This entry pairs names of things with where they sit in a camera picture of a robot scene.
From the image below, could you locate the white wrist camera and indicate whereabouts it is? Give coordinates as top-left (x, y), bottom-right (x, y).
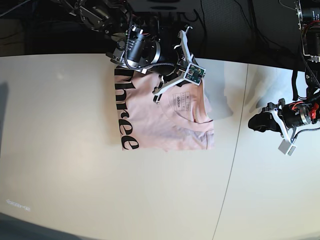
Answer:
top-left (183, 62), bottom-right (206, 86)
top-left (278, 139), bottom-right (297, 156)

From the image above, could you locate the small label sticker on table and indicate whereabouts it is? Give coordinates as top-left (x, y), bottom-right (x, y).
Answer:
top-left (6, 199), bottom-right (31, 212)

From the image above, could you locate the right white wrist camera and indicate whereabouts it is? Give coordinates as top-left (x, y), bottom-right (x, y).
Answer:
top-left (183, 62), bottom-right (206, 86)

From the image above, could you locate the pink T-shirt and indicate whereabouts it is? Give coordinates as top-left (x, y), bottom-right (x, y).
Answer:
top-left (114, 66), bottom-right (214, 151)

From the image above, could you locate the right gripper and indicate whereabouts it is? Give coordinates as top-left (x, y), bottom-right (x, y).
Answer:
top-left (148, 24), bottom-right (199, 104)

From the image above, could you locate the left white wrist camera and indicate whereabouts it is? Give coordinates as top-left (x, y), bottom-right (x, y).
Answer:
top-left (278, 139), bottom-right (297, 156)

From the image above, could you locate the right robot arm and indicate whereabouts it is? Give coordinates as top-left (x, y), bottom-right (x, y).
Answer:
top-left (57, 0), bottom-right (206, 103)

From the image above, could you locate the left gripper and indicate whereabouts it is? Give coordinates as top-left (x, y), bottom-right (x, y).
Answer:
top-left (248, 98), bottom-right (320, 143)

